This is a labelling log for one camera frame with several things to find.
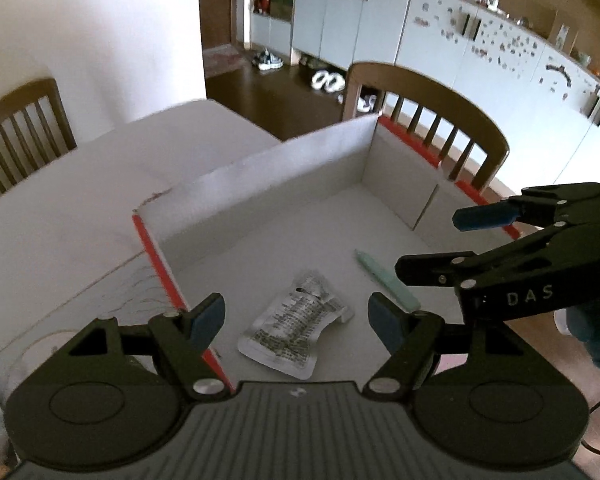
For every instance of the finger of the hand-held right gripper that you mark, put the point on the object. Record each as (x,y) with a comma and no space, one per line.
(485,215)
(430,267)

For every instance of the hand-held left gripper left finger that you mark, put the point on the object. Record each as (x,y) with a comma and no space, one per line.
(207,317)

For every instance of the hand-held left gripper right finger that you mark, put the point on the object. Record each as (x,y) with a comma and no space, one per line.
(382,320)

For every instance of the pale green pen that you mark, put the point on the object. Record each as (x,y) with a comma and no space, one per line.
(387,280)

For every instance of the silver printed sachet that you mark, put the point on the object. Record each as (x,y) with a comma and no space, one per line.
(285,330)

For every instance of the white cardboard box red edges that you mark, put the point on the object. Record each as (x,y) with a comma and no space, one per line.
(280,240)

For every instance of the white desktop table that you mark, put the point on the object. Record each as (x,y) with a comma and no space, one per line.
(80,185)

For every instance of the person's right hand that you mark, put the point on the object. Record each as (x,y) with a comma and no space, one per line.
(597,335)

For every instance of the brown wooden slatted chair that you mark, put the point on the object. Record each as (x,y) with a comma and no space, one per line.
(30,92)
(430,85)

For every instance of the pair of white shoes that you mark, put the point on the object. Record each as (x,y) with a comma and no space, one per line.
(367,102)

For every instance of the pair of white slippers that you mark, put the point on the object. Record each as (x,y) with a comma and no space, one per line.
(327,81)

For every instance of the brown doormat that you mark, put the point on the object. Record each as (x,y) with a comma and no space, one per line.
(222,60)

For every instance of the pair of dark sneakers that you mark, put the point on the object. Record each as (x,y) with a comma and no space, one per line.
(267,60)

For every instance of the white wall cabinet unit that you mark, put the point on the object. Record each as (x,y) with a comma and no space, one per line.
(355,20)

